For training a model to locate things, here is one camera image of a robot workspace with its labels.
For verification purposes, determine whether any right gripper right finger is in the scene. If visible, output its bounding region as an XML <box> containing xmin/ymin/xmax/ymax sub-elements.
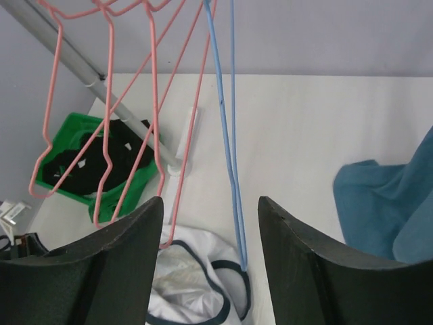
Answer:
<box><xmin>258</xmin><ymin>196</ymin><xmax>432</xmax><ymax>324</ymax></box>

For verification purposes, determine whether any white navy-trimmed tank top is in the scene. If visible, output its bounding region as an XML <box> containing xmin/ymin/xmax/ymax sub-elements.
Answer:
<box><xmin>145</xmin><ymin>225</ymin><xmax>252</xmax><ymax>325</ymax></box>

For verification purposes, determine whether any green garment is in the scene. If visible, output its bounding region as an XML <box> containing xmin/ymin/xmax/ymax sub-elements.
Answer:
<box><xmin>85</xmin><ymin>160</ymin><xmax>158</xmax><ymax>223</ymax></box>

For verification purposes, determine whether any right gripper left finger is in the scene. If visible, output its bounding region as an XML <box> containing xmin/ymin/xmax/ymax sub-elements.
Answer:
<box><xmin>1</xmin><ymin>196</ymin><xmax>164</xmax><ymax>324</ymax></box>

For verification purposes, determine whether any blue hanger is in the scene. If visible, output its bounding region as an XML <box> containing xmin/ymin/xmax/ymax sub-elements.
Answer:
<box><xmin>203</xmin><ymin>1</ymin><xmax>248</xmax><ymax>272</ymax></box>

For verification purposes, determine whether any teal tank top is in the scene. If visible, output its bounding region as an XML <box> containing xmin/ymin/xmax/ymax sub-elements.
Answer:
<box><xmin>333</xmin><ymin>131</ymin><xmax>432</xmax><ymax>263</ymax></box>

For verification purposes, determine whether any pink hanger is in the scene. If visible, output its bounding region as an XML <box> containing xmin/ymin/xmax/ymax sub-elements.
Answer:
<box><xmin>108</xmin><ymin>0</ymin><xmax>219</xmax><ymax>250</ymax></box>
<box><xmin>28</xmin><ymin>1</ymin><xmax>180</xmax><ymax>198</ymax></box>
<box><xmin>93</xmin><ymin>1</ymin><xmax>168</xmax><ymax>229</ymax></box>

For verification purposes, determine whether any black garment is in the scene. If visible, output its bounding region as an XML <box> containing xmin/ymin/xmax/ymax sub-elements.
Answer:
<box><xmin>37</xmin><ymin>114</ymin><xmax>143</xmax><ymax>196</ymax></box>

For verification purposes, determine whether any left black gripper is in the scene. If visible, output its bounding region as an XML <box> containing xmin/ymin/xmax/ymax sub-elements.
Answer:
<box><xmin>1</xmin><ymin>233</ymin><xmax>49</xmax><ymax>260</ymax></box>

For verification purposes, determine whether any silver clothes rack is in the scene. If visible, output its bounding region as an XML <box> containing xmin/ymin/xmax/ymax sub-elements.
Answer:
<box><xmin>13</xmin><ymin>0</ymin><xmax>202</xmax><ymax>221</ymax></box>

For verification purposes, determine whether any green plastic bin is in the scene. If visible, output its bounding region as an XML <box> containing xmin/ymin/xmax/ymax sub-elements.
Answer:
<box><xmin>36</xmin><ymin>113</ymin><xmax>157</xmax><ymax>209</ymax></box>

